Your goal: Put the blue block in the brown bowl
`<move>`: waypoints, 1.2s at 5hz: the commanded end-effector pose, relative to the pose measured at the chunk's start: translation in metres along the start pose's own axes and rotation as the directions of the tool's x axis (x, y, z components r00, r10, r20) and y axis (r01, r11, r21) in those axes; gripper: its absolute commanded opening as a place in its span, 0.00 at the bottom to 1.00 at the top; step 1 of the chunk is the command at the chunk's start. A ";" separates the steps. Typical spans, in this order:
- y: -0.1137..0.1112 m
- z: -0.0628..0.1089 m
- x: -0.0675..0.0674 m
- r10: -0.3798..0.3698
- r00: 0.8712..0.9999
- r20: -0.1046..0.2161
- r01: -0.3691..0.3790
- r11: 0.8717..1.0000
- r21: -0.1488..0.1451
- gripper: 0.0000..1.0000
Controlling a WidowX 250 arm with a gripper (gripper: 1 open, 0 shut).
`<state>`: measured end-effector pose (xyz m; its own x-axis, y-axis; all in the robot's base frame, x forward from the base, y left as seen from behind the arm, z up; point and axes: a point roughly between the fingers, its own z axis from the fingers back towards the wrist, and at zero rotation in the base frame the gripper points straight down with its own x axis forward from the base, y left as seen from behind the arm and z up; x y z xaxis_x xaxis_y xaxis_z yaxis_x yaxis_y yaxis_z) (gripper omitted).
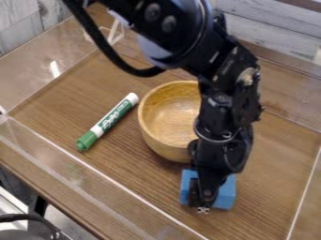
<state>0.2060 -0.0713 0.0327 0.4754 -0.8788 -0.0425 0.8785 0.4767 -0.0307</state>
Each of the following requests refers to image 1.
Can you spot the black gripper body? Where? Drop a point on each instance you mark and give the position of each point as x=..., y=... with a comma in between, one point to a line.
x=219, y=156

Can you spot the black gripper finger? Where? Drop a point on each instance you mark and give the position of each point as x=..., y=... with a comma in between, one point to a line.
x=209, y=183
x=193, y=192

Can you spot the blue block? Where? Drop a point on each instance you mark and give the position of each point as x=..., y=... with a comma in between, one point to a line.
x=226, y=192

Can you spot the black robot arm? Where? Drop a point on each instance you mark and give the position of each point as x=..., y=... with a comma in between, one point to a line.
x=183, y=35

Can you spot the brown wooden bowl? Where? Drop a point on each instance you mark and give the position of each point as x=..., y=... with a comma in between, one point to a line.
x=166, y=114

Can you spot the green white marker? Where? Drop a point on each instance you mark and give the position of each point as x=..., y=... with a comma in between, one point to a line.
x=106, y=123

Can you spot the clear acrylic tray walls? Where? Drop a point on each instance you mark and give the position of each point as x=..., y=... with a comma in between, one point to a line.
x=116, y=188

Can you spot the clear acrylic corner bracket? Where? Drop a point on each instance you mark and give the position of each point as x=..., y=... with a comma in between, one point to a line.
x=112, y=33

